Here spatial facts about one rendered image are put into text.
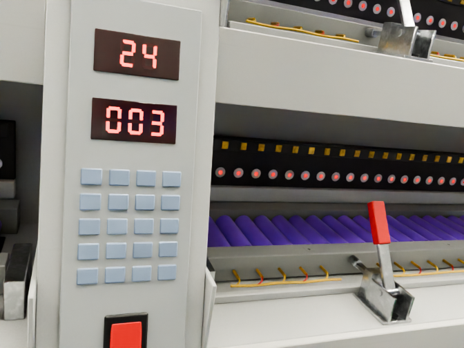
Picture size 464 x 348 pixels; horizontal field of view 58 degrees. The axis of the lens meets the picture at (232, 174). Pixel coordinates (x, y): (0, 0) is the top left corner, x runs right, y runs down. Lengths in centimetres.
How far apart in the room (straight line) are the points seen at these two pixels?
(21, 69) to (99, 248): 10
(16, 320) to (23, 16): 18
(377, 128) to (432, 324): 28
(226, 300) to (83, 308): 12
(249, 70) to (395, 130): 35
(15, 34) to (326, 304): 28
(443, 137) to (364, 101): 34
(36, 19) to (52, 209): 10
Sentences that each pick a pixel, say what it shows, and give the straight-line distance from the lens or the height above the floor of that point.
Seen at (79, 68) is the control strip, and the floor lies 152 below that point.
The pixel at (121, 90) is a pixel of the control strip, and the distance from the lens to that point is 24.
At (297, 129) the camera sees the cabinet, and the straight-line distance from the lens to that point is 51.
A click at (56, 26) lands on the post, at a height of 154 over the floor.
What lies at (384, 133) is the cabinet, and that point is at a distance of 58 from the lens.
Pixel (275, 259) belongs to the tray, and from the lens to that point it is 36.
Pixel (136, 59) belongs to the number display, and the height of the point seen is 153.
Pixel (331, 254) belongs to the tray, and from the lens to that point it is 39.
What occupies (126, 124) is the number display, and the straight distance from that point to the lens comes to 24.
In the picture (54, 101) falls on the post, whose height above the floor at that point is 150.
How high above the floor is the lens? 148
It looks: 3 degrees down
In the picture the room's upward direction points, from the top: 3 degrees clockwise
